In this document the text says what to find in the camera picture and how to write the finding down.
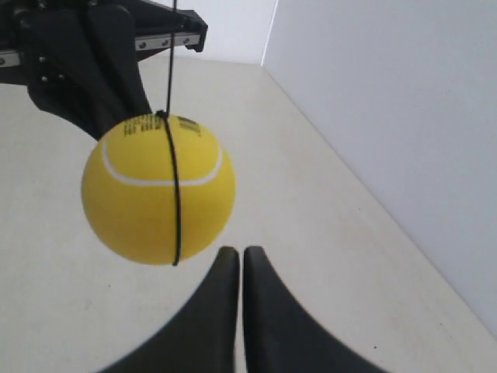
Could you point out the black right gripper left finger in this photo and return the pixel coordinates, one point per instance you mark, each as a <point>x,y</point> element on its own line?
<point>200,337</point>

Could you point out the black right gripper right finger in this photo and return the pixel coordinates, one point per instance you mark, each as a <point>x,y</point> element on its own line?
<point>279,333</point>

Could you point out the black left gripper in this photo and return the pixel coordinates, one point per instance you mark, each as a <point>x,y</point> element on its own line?
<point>67,77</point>

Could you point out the yellow tennis ball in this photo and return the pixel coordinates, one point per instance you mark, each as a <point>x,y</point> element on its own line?
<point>158,191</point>

